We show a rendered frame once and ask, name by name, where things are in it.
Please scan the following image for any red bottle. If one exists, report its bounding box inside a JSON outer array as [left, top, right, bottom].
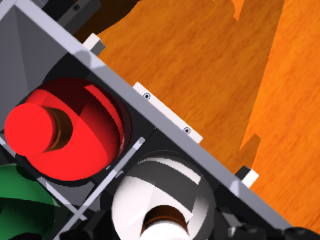
[[4, 77, 133, 181]]

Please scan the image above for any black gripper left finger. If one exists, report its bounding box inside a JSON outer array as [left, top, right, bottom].
[[9, 210, 113, 240]]

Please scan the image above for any green bottle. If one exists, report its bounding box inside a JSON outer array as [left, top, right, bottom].
[[0, 162, 72, 240]]

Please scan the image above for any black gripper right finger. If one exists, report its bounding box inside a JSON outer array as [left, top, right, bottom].
[[214, 207, 320, 240]]

